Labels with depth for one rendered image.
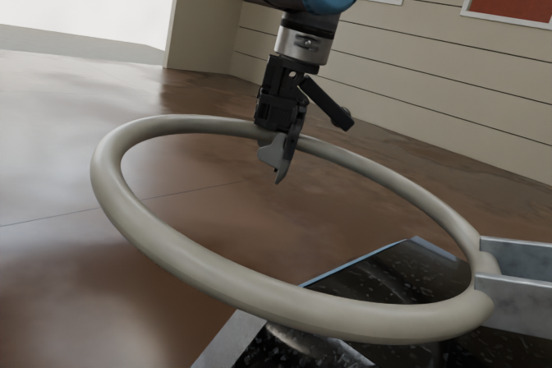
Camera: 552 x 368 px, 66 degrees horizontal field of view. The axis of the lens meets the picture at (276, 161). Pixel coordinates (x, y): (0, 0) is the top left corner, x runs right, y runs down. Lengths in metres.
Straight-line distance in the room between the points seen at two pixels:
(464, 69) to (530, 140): 1.32
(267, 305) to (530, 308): 0.25
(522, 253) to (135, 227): 0.41
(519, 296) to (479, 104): 6.31
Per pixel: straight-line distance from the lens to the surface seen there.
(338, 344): 0.45
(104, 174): 0.43
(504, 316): 0.47
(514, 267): 0.56
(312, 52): 0.68
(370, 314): 0.34
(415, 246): 0.71
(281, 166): 0.72
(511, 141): 6.66
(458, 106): 6.80
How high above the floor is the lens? 1.09
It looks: 17 degrees down
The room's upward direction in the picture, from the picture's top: 14 degrees clockwise
